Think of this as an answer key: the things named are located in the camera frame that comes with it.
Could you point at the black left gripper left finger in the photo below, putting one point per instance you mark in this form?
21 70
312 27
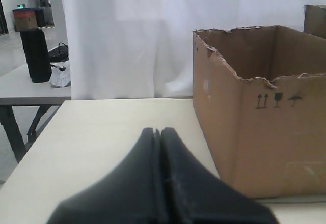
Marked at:
130 193

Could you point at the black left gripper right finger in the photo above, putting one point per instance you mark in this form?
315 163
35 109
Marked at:
194 195

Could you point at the narrow cardboard box with label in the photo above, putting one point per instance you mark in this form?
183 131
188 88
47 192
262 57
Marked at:
314 22

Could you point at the large open cardboard box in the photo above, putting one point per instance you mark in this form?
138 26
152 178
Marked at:
259 96

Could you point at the small box with red tape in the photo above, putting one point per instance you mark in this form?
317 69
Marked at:
24 19

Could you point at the white plastic bag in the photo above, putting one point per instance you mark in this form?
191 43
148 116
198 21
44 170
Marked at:
60 76

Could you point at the white curtain backdrop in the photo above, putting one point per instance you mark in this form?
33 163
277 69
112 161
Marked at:
144 48

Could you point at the grey side table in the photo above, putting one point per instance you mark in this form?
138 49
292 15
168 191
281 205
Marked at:
17 90

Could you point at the black cylinder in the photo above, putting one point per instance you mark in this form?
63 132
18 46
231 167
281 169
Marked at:
36 55

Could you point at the green digital display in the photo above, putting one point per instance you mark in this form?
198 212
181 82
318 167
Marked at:
21 6

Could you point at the black wire basket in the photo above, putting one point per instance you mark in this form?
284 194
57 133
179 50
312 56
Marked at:
59 53

